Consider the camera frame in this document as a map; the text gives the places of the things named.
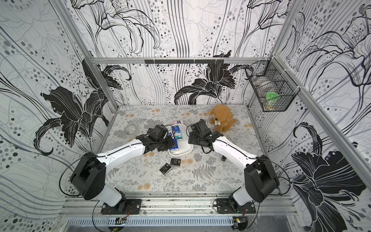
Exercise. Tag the dark blue Tempo tissue pack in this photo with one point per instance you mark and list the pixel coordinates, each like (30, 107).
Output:
(175, 148)

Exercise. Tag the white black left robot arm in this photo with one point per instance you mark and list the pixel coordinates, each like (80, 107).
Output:
(90, 173)

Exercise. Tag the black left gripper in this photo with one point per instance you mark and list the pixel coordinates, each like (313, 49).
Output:
(170, 143)

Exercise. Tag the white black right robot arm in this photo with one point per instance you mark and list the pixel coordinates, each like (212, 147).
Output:
(260, 178)

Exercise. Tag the green lidded cup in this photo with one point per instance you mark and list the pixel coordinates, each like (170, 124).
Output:
(272, 99)

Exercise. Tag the blue Vinda tissue pack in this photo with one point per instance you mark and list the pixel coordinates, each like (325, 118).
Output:
(176, 129)

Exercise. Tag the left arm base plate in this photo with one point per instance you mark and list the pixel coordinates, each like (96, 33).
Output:
(124, 207)

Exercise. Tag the black wire wall basket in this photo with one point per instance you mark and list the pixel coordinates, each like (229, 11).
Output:
(270, 76)

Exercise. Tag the brown plush dog toy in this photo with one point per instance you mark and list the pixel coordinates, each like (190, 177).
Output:
(222, 118)

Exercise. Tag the white slotted cable duct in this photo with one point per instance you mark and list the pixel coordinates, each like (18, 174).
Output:
(151, 221)

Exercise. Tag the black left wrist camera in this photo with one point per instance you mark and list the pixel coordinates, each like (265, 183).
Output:
(157, 133)

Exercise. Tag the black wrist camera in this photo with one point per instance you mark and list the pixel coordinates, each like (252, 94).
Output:
(201, 128)
(157, 133)

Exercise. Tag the clear tape roll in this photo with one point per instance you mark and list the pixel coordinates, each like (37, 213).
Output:
(131, 130)

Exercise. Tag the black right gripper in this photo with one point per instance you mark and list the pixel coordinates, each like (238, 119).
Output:
(191, 137)

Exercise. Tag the white plastic storage box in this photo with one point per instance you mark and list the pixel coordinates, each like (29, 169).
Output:
(184, 148)

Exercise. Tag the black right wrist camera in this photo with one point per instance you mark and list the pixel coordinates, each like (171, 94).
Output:
(201, 128)

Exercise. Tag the black tissue pack front right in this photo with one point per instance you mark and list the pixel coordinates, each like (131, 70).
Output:
(175, 162)

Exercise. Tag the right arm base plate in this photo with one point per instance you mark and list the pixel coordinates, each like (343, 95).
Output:
(229, 206)

